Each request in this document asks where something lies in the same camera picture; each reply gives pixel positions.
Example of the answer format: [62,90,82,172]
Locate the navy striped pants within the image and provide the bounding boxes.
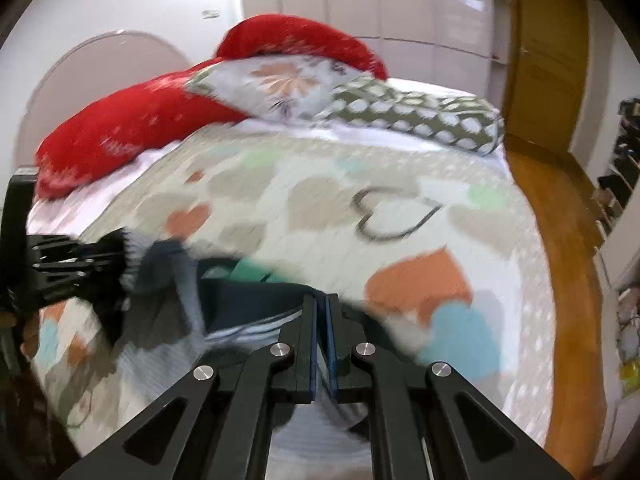
[96,230,331,375]

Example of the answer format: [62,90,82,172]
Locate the long red pillow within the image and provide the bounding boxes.
[35,14,388,200]

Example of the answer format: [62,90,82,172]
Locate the heart patterned quilt bedspread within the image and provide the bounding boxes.
[27,122,555,443]

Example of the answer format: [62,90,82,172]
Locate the round pale headboard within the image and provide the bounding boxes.
[12,29,190,168]

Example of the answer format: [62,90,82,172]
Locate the white shelving unit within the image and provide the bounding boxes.
[592,96,639,402]

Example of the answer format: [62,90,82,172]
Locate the grey floral pillow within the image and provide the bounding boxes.
[184,55,362,122]

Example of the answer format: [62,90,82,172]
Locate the olive white patterned bolster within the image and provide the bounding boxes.
[316,76,504,155]

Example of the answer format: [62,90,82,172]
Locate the wooden door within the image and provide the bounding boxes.
[506,0,589,154]

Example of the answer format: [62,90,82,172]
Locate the glossy white wardrobe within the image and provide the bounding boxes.
[242,0,511,105]

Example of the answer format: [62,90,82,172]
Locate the white wall switch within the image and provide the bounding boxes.
[202,10,220,20]

